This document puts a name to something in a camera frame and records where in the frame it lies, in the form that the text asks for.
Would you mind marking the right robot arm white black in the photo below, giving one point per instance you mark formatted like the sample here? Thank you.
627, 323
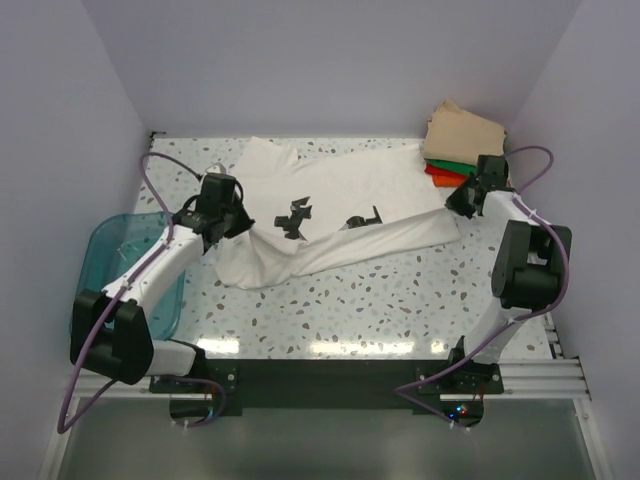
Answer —
531, 269

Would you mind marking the white printed t shirt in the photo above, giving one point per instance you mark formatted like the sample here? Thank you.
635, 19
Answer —
317, 214

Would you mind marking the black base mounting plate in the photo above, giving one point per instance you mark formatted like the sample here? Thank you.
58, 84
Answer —
231, 386

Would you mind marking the beige folded t shirt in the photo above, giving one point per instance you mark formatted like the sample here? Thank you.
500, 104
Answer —
460, 136

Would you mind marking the teal transparent plastic bin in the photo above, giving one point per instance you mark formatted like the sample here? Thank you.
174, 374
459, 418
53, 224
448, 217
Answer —
114, 247

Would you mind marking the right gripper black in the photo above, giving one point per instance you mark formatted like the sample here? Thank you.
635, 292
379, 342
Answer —
454, 202

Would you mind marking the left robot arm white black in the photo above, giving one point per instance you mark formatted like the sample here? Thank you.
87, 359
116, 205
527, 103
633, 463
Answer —
110, 333

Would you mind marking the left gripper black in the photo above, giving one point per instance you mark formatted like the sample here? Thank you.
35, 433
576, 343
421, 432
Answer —
244, 224

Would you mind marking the aluminium rail frame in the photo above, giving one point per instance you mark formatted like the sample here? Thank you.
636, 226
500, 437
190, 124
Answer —
525, 379

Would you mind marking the green folded t shirt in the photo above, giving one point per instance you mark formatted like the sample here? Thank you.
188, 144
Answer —
449, 168

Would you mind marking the orange folded t shirt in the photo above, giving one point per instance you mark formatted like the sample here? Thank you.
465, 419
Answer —
445, 179

